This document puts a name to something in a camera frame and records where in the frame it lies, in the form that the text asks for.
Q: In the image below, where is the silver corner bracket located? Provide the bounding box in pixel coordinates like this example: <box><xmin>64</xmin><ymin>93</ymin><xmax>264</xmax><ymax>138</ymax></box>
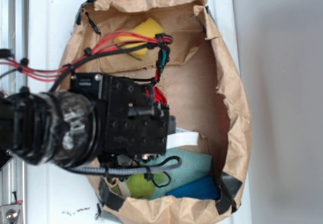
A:
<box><xmin>1</xmin><ymin>204</ymin><xmax>23</xmax><ymax>224</ymax></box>

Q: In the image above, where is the yellow sponge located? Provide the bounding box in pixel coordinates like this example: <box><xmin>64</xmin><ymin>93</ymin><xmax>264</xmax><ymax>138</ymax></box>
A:
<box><xmin>113</xmin><ymin>18</ymin><xmax>164</xmax><ymax>60</ymax></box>

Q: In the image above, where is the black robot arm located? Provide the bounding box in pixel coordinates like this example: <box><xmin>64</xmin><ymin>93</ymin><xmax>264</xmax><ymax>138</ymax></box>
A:
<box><xmin>1</xmin><ymin>73</ymin><xmax>176</xmax><ymax>178</ymax></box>

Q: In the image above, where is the light blue cloth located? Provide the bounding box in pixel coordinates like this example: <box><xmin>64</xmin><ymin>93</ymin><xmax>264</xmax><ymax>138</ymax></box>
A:
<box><xmin>139</xmin><ymin>148</ymin><xmax>211</xmax><ymax>199</ymax></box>

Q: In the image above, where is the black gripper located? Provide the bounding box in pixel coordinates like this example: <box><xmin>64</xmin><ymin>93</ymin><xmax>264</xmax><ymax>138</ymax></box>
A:
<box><xmin>99</xmin><ymin>152</ymin><xmax>167</xmax><ymax>177</ymax></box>

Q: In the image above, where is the green fuzzy plush toy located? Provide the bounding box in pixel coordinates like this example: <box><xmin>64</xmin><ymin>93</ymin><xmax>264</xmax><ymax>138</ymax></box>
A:
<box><xmin>106</xmin><ymin>172</ymin><xmax>167</xmax><ymax>199</ymax></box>

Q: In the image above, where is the grey braided cable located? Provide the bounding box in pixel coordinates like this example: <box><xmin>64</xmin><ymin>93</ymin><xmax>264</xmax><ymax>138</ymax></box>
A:
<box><xmin>65</xmin><ymin>155</ymin><xmax>183</xmax><ymax>177</ymax></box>

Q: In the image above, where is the blue block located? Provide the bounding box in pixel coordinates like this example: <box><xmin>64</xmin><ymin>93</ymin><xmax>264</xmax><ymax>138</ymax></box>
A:
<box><xmin>167</xmin><ymin>176</ymin><xmax>220</xmax><ymax>200</ymax></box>

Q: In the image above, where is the aluminium frame rail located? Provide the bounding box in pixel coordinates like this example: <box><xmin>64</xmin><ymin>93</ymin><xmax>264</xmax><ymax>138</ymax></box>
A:
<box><xmin>1</xmin><ymin>0</ymin><xmax>28</xmax><ymax>223</ymax></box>

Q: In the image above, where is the white flat ribbon cable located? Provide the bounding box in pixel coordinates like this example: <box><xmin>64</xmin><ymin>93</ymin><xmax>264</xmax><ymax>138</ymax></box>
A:
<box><xmin>166</xmin><ymin>131</ymin><xmax>199</xmax><ymax>149</ymax></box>

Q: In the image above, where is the red black wire bundle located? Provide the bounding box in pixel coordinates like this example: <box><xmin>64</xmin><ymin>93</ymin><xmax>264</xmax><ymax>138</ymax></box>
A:
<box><xmin>0</xmin><ymin>31</ymin><xmax>174</xmax><ymax>86</ymax></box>

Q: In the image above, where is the brown paper bag tray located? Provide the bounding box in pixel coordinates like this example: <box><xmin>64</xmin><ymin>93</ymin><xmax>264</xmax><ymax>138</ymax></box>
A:
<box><xmin>61</xmin><ymin>0</ymin><xmax>252</xmax><ymax>223</ymax></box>

